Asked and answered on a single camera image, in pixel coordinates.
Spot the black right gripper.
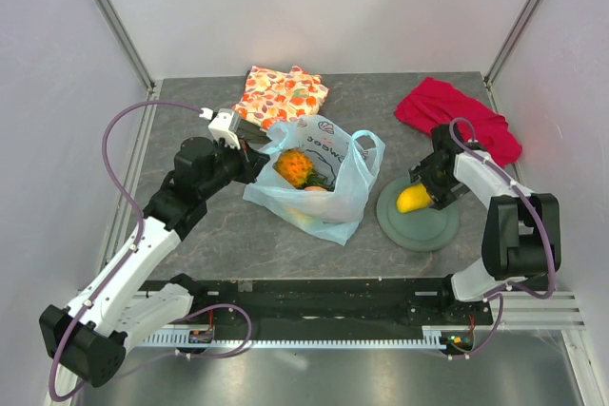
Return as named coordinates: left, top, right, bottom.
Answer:
left=409, top=152, right=471, bottom=211

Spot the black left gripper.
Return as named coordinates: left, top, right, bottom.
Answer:
left=199, top=132, right=269, bottom=199

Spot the yellow mango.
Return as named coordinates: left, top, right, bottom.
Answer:
left=396, top=183, right=434, bottom=214

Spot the orange pineapple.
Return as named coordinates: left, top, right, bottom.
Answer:
left=273, top=149, right=334, bottom=191

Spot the peach fruit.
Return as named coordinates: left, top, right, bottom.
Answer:
left=304, top=185, right=328, bottom=192

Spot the light blue plastic bag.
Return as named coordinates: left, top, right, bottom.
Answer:
left=244, top=115, right=385, bottom=245

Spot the green orange mango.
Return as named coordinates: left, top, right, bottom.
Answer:
left=285, top=207, right=316, bottom=231

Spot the red bell pepper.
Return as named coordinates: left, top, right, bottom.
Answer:
left=327, top=196, right=365, bottom=222

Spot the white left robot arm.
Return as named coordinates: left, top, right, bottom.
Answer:
left=39, top=137, right=270, bottom=387

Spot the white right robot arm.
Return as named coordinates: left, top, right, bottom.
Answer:
left=396, top=118, right=561, bottom=324

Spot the dark green folded cloth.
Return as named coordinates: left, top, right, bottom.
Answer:
left=236, top=119, right=270, bottom=145

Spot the grey round plate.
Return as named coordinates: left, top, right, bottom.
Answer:
left=376, top=176, right=460, bottom=252

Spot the floral orange folded cloth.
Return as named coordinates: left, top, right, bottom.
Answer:
left=232, top=66, right=329, bottom=130

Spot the red crumpled cloth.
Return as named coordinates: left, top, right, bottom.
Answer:
left=393, top=76, right=523, bottom=168

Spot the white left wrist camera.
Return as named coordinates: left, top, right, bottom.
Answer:
left=199, top=107, right=242, bottom=150

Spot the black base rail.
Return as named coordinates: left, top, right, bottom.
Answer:
left=132, top=276, right=494, bottom=345

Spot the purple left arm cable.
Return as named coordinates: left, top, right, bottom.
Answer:
left=47, top=100, right=253, bottom=402

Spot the light blue cable duct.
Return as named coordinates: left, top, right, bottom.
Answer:
left=139, top=328, right=473, bottom=350

